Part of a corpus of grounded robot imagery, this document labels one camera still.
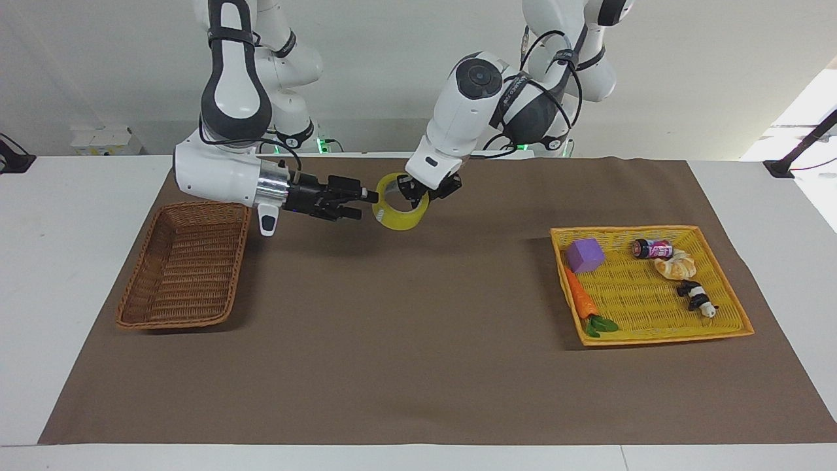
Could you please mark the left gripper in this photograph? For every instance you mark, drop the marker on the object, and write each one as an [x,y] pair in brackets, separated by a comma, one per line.
[446,186]

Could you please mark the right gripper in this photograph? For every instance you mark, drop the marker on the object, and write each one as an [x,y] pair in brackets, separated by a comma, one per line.
[307,193]

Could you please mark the yellow tape roll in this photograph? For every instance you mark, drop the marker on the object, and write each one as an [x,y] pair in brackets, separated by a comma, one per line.
[392,222]

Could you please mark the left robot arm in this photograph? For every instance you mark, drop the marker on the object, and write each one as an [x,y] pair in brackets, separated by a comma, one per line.
[458,111]

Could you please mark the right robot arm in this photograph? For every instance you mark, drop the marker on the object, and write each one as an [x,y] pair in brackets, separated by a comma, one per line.
[235,85]

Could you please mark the brown wicker basket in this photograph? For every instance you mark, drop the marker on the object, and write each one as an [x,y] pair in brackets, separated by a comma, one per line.
[183,268]

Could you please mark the yellow woven basket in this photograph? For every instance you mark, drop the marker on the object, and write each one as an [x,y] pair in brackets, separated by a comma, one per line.
[644,304]

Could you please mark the purple block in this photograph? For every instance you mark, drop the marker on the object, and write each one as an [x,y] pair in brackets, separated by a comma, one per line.
[584,255]

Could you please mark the orange toy carrot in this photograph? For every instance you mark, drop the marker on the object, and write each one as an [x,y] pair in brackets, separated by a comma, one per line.
[580,297]

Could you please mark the small dark can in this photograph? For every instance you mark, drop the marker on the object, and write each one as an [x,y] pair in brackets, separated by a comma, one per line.
[652,248]

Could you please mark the white box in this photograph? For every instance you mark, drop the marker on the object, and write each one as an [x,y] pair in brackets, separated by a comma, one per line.
[104,140]

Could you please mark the toy croissant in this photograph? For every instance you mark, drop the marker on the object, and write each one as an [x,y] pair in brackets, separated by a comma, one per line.
[677,266]

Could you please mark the toy panda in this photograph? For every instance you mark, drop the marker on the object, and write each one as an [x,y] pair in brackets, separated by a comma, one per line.
[698,298]

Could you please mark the black stand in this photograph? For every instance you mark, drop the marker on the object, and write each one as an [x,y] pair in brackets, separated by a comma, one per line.
[801,147]
[14,161]

